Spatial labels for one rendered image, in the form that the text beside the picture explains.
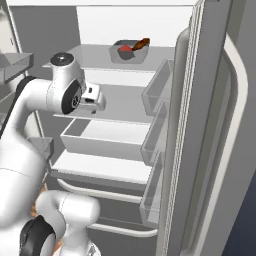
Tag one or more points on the brown chicken drumstick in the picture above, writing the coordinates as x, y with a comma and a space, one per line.
141, 43

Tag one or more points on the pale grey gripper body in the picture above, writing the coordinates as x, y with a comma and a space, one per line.
97, 104

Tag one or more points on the grey fridge body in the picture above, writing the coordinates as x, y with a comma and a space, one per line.
100, 20

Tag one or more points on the grey freezer drawer front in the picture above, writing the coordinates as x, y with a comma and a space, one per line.
116, 245
116, 210

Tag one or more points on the white fridge crisper drawer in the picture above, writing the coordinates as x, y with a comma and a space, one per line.
100, 145

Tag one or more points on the glass fridge shelf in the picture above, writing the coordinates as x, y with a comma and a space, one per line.
100, 166
126, 106
96, 56

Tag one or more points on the clear fridge door bin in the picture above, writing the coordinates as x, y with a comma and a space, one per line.
155, 90
153, 140
151, 203
45, 146
15, 65

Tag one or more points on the grey fridge door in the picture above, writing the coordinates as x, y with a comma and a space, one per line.
8, 33
213, 140

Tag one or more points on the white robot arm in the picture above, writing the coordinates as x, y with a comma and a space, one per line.
20, 166

